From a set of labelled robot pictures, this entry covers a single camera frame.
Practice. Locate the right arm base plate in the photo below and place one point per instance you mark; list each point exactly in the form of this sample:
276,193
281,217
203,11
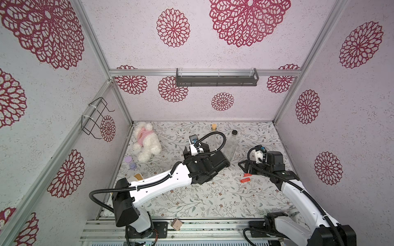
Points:
259,229

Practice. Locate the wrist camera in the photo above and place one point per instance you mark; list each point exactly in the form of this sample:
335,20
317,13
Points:
195,147
260,154

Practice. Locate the white plush toy pink shirt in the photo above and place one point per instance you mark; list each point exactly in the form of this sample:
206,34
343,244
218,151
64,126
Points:
146,142

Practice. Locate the small purple capped jar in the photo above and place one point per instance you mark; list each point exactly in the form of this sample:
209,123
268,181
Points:
130,162

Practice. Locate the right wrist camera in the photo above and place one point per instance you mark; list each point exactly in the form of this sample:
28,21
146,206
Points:
260,154

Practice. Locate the black wall shelf rack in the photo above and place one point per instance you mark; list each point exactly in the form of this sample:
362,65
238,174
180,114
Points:
250,80

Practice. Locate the red peeled label sticker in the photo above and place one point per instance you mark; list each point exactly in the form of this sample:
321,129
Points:
244,180

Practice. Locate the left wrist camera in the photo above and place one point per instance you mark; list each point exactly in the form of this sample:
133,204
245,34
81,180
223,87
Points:
195,147

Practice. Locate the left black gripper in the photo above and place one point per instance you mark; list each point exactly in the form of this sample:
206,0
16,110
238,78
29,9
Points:
208,156

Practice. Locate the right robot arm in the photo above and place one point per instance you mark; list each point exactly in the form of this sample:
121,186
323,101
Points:
308,224

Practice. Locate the black wire wall basket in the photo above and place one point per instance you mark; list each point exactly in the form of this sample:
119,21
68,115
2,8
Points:
89,121

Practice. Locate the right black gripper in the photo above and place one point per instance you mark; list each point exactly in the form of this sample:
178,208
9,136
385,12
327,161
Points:
250,166

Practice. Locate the tall clear corked bottle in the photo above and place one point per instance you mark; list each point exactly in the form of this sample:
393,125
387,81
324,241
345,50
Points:
213,140

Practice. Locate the clear bottle with red label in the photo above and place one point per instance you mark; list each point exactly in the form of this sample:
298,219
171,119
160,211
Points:
231,145

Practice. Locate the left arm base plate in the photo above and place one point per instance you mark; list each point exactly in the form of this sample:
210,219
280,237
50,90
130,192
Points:
158,230

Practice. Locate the small wooden block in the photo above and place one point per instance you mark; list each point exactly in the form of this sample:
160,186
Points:
176,224

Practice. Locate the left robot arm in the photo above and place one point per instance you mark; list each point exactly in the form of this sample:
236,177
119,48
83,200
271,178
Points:
129,196

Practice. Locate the white analog clock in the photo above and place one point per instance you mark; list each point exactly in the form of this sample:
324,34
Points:
300,220

